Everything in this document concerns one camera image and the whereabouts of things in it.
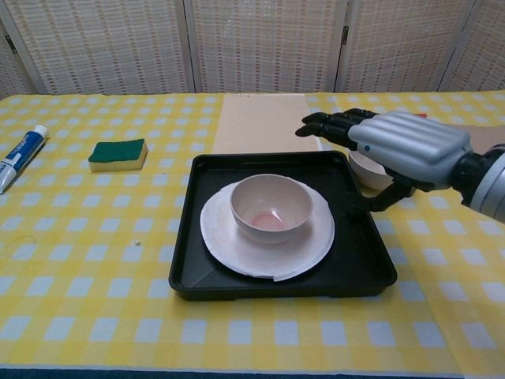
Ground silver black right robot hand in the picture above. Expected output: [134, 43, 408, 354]
[295, 107, 474, 213]

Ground beige spiral notepad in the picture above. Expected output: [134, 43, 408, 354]
[212, 92, 324, 154]

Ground green and yellow sponge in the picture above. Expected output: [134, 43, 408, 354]
[88, 137, 149, 174]

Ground woven folding screen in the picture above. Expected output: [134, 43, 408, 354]
[0, 0, 505, 99]

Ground plain beige bowl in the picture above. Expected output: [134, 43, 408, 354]
[348, 148, 396, 190]

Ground beige bowl with pink stain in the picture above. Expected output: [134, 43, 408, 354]
[230, 174, 315, 245]

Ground yellow checked tablecloth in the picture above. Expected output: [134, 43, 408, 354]
[0, 91, 505, 375]

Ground blue white toothpaste tube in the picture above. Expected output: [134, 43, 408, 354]
[0, 124, 50, 195]

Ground white paper plate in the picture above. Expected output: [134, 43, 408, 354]
[200, 182, 336, 283]

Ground brown spiral notebook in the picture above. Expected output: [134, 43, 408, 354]
[459, 124, 505, 154]

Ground black plastic tray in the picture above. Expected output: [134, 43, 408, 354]
[167, 149, 398, 303]

